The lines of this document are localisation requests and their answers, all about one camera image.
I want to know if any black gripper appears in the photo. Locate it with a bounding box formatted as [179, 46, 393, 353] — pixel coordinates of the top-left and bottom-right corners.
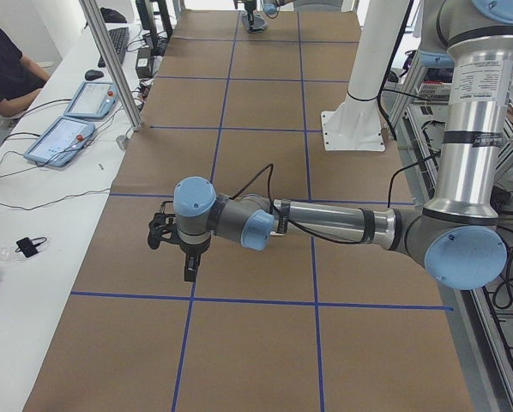
[148, 212, 211, 282]

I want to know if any near teach pendant tablet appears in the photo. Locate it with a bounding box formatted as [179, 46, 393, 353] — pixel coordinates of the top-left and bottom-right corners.
[23, 116, 96, 167]

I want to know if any teach pendant tablet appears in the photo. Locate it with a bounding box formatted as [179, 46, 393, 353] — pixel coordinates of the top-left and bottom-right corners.
[64, 81, 117, 120]
[23, 116, 96, 167]

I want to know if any far teach pendant tablet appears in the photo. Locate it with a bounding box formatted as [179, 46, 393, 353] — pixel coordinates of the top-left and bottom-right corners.
[64, 81, 117, 120]

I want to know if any clear plastic bag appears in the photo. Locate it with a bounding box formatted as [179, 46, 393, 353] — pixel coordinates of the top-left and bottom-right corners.
[0, 244, 26, 264]

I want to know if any black power adapter box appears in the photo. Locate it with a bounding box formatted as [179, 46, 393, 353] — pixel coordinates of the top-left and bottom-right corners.
[136, 46, 154, 79]

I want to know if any black computer mouse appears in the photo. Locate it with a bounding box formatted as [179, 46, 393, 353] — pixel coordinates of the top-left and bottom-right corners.
[84, 70, 104, 81]

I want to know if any black monitor stand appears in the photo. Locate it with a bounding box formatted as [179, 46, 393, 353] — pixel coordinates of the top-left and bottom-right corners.
[135, 0, 173, 57]

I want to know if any black keyboard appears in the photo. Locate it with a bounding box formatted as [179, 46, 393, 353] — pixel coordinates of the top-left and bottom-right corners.
[108, 27, 130, 64]

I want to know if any person in black shirt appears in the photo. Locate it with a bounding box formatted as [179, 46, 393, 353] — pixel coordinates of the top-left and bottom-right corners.
[0, 28, 50, 118]

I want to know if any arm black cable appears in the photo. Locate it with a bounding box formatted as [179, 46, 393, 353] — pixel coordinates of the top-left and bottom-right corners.
[232, 162, 369, 245]

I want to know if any small black device with cable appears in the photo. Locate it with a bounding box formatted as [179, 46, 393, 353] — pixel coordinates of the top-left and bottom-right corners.
[15, 236, 48, 258]

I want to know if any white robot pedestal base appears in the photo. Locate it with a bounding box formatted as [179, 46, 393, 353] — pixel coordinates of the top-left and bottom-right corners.
[321, 0, 412, 152]

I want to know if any aluminium frame post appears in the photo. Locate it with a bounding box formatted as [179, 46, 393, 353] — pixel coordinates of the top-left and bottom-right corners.
[79, 0, 142, 131]

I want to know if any aluminium frame rack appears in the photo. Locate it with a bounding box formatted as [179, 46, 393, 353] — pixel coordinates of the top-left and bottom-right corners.
[389, 35, 513, 411]

